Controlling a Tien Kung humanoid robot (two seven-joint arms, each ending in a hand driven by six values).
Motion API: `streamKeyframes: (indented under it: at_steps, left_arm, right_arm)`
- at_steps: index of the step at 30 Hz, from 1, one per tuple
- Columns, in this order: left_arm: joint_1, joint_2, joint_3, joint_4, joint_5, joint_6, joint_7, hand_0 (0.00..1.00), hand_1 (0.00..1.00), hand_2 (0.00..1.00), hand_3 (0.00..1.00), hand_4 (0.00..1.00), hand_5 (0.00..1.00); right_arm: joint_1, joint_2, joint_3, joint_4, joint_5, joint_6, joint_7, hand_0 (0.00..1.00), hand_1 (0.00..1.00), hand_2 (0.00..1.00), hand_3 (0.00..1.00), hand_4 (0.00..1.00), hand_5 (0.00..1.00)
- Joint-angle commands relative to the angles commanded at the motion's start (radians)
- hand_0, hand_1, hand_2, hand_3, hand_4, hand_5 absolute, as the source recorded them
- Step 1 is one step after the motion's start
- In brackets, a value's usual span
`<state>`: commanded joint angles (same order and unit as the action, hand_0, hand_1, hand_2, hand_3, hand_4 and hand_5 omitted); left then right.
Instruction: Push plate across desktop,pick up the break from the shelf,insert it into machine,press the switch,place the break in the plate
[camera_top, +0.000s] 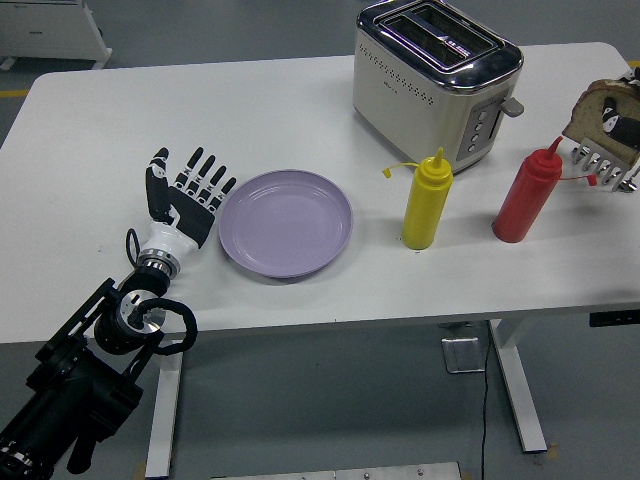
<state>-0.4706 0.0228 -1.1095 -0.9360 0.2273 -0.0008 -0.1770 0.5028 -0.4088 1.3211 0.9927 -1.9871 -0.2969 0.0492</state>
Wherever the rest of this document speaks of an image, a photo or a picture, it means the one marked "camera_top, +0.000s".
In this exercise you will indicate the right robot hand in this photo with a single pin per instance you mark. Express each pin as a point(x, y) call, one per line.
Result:
point(622, 125)

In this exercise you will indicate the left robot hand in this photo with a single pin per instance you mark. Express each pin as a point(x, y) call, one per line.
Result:
point(192, 212)

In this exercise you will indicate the bread slice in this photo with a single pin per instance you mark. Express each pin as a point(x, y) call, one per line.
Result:
point(585, 117)

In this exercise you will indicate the purple plate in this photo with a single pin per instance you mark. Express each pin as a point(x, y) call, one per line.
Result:
point(285, 225)

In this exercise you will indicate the cream and chrome toaster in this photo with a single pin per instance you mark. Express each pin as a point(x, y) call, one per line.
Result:
point(410, 100)

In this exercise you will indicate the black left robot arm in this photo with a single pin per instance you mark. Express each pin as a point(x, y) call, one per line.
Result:
point(75, 385)

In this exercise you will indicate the metal toast rack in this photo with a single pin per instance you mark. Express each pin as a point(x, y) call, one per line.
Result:
point(605, 167)

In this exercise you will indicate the red squeeze bottle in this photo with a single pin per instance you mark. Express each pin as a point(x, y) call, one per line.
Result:
point(525, 200)

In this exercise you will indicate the black table control panel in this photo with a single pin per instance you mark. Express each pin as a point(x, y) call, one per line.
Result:
point(615, 319)

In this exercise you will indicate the white table leg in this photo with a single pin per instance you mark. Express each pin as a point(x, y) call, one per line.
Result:
point(520, 390)
point(165, 410)

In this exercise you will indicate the yellow squeeze bottle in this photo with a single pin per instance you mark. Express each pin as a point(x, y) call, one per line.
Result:
point(425, 210)

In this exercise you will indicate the white cabinet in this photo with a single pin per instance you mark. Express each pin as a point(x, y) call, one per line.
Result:
point(50, 30)

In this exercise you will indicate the metal floor box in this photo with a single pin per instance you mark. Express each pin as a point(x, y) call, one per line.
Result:
point(462, 355)

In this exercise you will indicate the grey metal base plate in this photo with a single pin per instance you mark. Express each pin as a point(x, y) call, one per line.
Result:
point(335, 472)

